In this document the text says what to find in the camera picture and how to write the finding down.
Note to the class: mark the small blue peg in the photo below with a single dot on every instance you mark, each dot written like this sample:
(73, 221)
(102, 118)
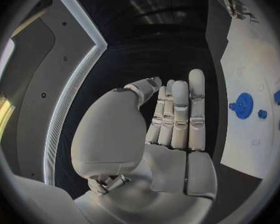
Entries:
(262, 114)

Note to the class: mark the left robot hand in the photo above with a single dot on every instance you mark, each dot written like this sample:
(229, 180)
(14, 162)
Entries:
(121, 134)

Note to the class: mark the blue gear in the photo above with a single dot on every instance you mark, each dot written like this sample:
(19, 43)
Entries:
(244, 105)

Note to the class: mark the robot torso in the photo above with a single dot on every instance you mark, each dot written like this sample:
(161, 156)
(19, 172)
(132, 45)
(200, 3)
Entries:
(51, 63)

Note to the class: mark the white task board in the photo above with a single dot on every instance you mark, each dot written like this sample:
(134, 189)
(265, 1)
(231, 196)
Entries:
(247, 74)

